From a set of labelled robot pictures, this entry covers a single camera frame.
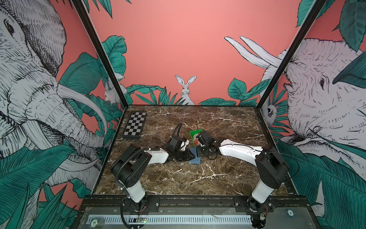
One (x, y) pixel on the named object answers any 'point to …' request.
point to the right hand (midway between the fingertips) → (197, 150)
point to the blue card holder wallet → (196, 161)
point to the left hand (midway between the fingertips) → (196, 156)
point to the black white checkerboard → (135, 125)
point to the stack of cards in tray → (196, 142)
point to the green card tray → (192, 133)
